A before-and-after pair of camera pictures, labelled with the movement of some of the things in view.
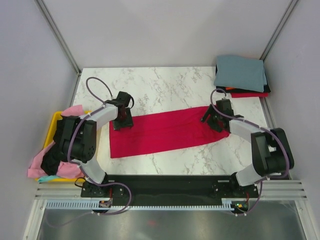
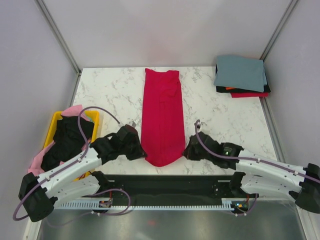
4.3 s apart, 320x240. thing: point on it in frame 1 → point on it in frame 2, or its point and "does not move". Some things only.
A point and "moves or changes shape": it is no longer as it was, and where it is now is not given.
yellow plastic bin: [49, 139] does not move
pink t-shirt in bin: [69, 169] does not move
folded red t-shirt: [249, 94] does not move
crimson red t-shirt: [162, 131] moves or changes shape
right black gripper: [209, 111] → [188, 153]
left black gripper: [128, 122] → [139, 152]
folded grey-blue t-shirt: [238, 72] does not move
